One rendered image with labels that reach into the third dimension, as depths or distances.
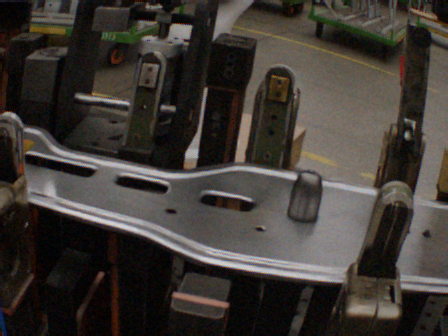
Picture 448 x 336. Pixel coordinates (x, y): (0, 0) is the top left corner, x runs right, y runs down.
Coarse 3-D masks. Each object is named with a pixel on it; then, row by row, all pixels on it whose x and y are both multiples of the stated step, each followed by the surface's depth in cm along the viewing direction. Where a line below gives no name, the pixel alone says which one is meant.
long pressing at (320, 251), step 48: (48, 144) 79; (48, 192) 68; (96, 192) 70; (144, 192) 72; (192, 192) 74; (240, 192) 75; (288, 192) 77; (336, 192) 79; (144, 240) 65; (192, 240) 65; (240, 240) 66; (288, 240) 67; (336, 240) 68; (432, 240) 70; (432, 288) 61
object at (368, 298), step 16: (352, 272) 54; (352, 288) 51; (368, 288) 51; (384, 288) 51; (400, 288) 52; (336, 304) 56; (352, 304) 49; (368, 304) 48; (384, 304) 48; (400, 304) 49; (336, 320) 52; (352, 320) 48; (368, 320) 48; (384, 320) 48
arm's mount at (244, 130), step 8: (248, 120) 156; (240, 128) 151; (248, 128) 151; (296, 128) 154; (304, 128) 154; (240, 136) 147; (248, 136) 147; (296, 136) 149; (304, 136) 154; (240, 144) 143; (296, 144) 150; (240, 152) 139; (296, 152) 152; (240, 160) 136; (296, 160) 154; (184, 168) 131; (288, 168) 148; (232, 200) 130; (232, 208) 130
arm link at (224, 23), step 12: (228, 0) 127; (240, 0) 127; (252, 0) 128; (228, 12) 128; (240, 12) 128; (180, 24) 129; (216, 24) 127; (228, 24) 128; (180, 36) 128; (216, 36) 128
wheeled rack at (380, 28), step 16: (320, 16) 679; (336, 16) 671; (352, 16) 718; (384, 16) 812; (320, 32) 693; (352, 32) 668; (368, 32) 660; (384, 32) 671; (400, 32) 732; (384, 48) 664
